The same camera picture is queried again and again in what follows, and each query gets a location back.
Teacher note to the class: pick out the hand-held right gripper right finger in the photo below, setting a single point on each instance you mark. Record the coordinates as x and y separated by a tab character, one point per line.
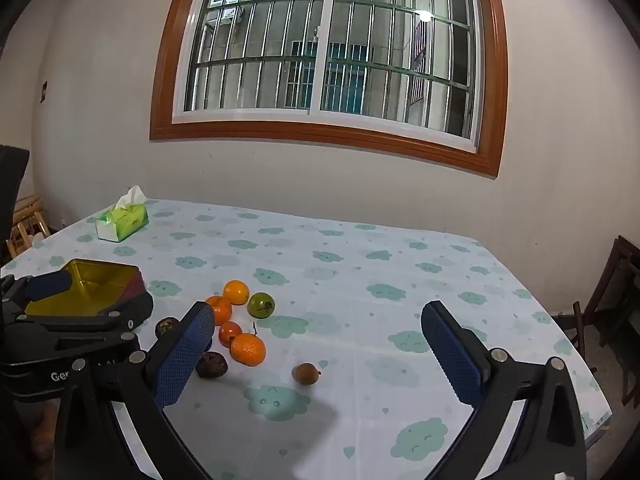
452	355

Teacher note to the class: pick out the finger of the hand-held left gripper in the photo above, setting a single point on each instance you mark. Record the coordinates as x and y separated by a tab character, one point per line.
45	286
105	325

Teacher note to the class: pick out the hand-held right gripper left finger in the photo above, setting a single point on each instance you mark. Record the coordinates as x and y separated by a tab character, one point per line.
182	360

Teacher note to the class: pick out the dark brown fruit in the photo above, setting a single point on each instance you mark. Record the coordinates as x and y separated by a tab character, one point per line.
211	365
166	328

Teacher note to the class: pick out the gold metal tin tray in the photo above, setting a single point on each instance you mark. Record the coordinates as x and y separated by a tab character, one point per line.
87	285

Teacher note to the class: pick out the red tomato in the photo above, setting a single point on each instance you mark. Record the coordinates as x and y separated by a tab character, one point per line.
230	333

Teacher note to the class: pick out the orange mandarin with stem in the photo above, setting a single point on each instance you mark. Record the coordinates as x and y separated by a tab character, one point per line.
247	350

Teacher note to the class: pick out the green tomato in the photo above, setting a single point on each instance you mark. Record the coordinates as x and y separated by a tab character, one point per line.
261	305

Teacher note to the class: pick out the light brown round fruit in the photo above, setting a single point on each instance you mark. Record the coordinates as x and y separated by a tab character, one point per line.
306	374

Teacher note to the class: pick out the bamboo chair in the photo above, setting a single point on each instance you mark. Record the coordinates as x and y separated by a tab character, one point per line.
22	230

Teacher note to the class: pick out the green tissue box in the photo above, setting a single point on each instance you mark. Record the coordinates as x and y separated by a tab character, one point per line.
122	220

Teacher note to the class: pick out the dark furniture piece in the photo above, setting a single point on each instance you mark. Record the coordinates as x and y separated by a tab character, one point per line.
11	185

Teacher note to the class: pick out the cloud print tablecloth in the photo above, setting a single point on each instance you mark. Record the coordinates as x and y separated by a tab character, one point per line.
350	270

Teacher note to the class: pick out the dark wooden chair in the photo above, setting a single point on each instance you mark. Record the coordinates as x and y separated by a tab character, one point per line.
620	270

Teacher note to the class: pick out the wooden framed barred window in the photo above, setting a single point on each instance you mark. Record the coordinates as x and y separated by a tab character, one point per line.
330	125

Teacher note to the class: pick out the black wall socket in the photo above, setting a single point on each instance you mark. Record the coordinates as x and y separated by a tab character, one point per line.
44	91

